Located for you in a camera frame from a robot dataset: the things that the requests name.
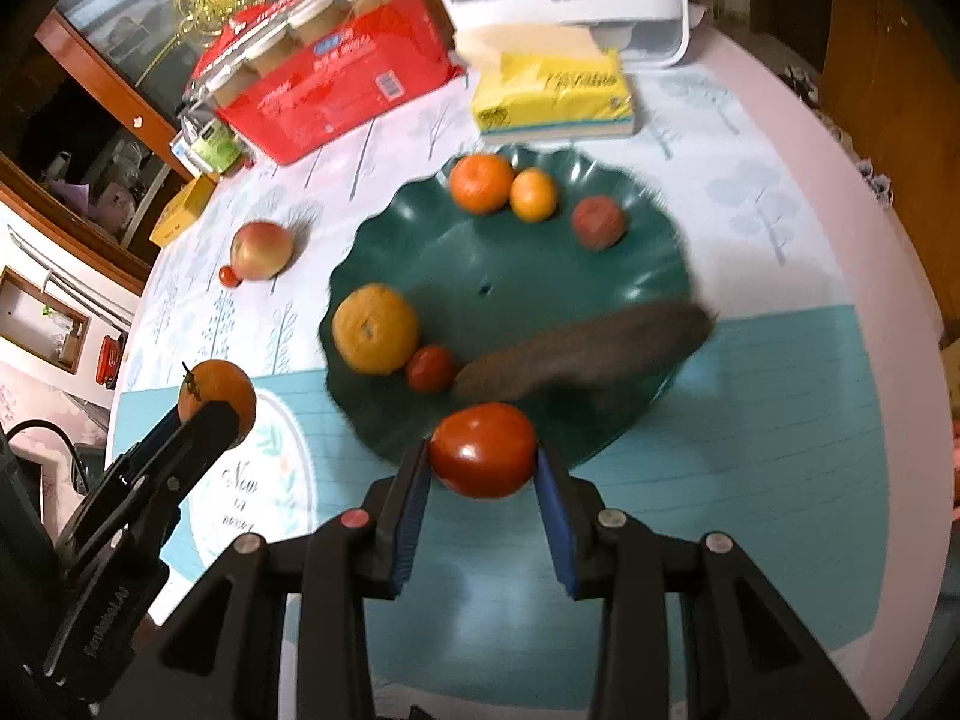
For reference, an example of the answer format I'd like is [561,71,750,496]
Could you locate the black cable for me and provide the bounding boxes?
[3,418,91,496]

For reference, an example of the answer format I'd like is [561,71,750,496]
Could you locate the small yellow-orange mandarin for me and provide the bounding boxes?
[509,167,558,224]

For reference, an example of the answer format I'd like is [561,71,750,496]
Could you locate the red-yellow apple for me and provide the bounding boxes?
[231,220,295,281]

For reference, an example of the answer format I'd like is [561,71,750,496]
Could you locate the dark green scalloped plate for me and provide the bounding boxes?
[319,145,698,465]

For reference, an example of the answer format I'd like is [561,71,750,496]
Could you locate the yellow tissue pack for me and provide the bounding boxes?
[470,50,635,137]

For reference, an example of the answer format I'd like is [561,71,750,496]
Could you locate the large red tomato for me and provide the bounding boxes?
[428,403,539,499]

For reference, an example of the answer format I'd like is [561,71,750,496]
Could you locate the orange persimmon with stem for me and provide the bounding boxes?
[178,359,257,447]

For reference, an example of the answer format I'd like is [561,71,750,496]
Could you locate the large yellow orange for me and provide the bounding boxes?
[332,283,420,376]

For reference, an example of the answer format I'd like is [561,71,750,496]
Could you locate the brown overripe banana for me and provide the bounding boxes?
[451,301,715,403]

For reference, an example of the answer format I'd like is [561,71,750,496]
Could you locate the orange mandarin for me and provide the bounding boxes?
[449,153,514,215]

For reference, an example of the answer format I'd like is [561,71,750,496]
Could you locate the red paper cup package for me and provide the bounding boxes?
[185,0,462,166]

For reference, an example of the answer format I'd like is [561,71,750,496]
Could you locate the dark red lychee on plate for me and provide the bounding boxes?
[571,195,626,252]

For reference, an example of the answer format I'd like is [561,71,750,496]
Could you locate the patterned tablecloth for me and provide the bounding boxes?
[111,28,953,718]

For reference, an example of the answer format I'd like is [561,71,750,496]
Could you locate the small red cherry tomato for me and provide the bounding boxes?
[405,344,459,395]

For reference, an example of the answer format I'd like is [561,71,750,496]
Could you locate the wooden glass cabinet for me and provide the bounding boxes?
[2,0,262,293]

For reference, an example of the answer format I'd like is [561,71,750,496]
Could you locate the yellow tin box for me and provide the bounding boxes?
[149,176,217,249]

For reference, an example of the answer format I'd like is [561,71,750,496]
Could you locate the green label glass bottle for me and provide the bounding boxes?
[179,106,244,174]

